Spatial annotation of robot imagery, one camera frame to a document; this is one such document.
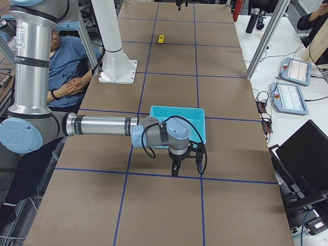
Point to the seated person blue shirt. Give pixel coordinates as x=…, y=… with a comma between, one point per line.
x=68, y=78

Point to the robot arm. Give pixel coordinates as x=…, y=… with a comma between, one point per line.
x=31, y=124

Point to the person at desk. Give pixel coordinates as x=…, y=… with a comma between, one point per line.
x=313, y=22

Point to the white camera stand pedestal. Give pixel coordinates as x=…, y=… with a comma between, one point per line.
x=117, y=68

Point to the aluminium frame post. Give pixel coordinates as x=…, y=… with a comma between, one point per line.
x=268, y=33

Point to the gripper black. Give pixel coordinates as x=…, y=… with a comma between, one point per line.
x=180, y=3
x=177, y=158

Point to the black water bottle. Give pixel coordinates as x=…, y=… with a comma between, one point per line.
x=252, y=21

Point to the far teach pendant tablet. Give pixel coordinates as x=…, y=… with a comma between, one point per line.
x=296, y=71

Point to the black laptop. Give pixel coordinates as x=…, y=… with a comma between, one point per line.
x=302, y=163

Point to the light blue plastic bin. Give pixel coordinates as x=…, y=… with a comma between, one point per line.
x=195, y=116

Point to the yellow beetle toy car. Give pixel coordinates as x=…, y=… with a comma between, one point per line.
x=161, y=39

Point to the red cylinder bottle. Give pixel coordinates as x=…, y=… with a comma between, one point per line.
x=237, y=9

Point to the teach pendant tablet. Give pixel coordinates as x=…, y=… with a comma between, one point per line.
x=287, y=98
x=296, y=71

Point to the near teach pendant tablet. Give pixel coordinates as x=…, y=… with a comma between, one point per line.
x=287, y=98

